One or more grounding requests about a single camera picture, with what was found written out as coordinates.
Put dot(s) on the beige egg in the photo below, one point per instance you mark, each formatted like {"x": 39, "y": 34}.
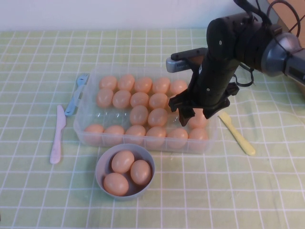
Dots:
{"x": 108, "y": 82}
{"x": 177, "y": 137}
{"x": 114, "y": 133}
{"x": 143, "y": 84}
{"x": 141, "y": 172}
{"x": 158, "y": 100}
{"x": 121, "y": 99}
{"x": 126, "y": 82}
{"x": 122, "y": 161}
{"x": 198, "y": 138}
{"x": 199, "y": 122}
{"x": 116, "y": 184}
{"x": 157, "y": 117}
{"x": 135, "y": 133}
{"x": 178, "y": 86}
{"x": 156, "y": 134}
{"x": 94, "y": 131}
{"x": 139, "y": 115}
{"x": 104, "y": 97}
{"x": 139, "y": 99}
{"x": 161, "y": 85}

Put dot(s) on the pale pink plastic knife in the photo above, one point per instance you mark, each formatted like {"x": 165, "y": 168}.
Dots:
{"x": 57, "y": 143}

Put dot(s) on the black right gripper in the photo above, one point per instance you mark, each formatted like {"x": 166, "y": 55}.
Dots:
{"x": 212, "y": 83}

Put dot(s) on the grey blue bowl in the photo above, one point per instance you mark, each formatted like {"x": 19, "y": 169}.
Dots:
{"x": 103, "y": 164}

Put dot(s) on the clear plastic egg box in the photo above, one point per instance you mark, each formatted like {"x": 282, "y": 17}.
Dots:
{"x": 107, "y": 117}

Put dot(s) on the green white checkered tablecloth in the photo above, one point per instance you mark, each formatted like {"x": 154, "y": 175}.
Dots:
{"x": 214, "y": 190}

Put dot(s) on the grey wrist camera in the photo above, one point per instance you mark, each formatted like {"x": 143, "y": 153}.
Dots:
{"x": 181, "y": 63}

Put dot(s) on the yellow plastic knife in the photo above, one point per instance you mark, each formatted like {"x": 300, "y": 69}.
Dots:
{"x": 238, "y": 137}

